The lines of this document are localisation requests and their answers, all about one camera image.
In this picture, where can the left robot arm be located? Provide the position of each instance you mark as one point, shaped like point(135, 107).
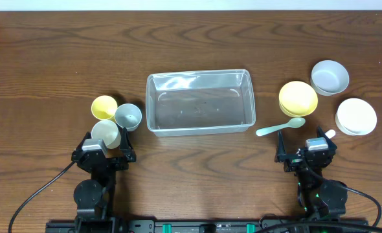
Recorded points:
point(94, 197)

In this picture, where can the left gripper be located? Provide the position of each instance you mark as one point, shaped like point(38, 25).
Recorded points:
point(105, 161)

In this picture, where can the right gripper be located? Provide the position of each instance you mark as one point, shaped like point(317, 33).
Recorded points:
point(303, 162)

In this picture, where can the grey plastic bowl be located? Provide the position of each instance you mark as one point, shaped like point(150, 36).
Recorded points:
point(329, 77)

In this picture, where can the pink plastic fork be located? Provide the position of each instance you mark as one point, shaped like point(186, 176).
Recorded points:
point(330, 133)

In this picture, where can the clear plastic container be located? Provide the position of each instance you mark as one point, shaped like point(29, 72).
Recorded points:
point(200, 102)

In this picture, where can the cream plastic cup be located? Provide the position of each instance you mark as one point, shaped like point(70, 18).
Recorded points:
point(108, 131)

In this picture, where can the mint green plastic spoon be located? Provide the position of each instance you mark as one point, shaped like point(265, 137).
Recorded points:
point(293, 123)

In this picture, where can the grey plastic cup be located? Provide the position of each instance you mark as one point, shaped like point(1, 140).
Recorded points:
point(128, 116)

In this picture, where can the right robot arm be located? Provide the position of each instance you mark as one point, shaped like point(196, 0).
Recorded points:
point(322, 199)

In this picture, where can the yellow plastic cup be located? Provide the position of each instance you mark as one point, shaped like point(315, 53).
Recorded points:
point(104, 107)

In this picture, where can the white plastic bowl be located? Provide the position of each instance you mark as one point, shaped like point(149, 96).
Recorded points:
point(355, 117)

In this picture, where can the yellow plastic bowl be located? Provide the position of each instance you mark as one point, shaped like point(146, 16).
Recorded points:
point(297, 99)

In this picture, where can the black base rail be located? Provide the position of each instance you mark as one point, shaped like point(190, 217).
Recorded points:
point(151, 226)

